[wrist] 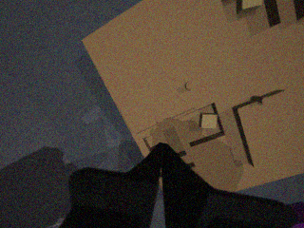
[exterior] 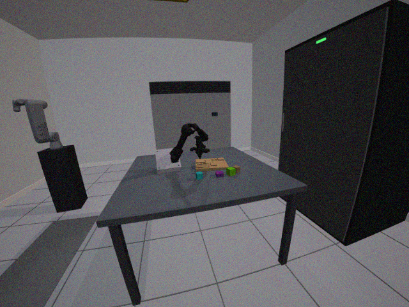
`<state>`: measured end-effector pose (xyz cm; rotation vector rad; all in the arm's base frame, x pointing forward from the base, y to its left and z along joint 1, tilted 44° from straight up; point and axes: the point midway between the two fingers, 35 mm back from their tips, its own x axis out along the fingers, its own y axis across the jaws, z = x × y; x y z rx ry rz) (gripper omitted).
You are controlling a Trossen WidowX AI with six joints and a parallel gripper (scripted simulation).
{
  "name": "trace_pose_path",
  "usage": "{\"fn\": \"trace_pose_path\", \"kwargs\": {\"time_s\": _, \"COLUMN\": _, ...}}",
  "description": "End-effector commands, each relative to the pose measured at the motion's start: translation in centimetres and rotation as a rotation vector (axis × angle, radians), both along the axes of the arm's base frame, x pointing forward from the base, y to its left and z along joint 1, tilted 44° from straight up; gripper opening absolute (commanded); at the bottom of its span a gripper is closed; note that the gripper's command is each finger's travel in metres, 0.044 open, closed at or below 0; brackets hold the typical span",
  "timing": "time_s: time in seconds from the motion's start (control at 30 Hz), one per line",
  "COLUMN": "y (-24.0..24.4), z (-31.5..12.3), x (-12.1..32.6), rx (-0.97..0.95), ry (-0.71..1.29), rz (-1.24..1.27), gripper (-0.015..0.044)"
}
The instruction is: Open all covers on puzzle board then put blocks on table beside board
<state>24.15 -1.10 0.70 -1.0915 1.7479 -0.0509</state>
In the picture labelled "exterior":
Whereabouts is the teal block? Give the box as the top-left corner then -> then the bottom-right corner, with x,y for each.
196,171 -> 203,180

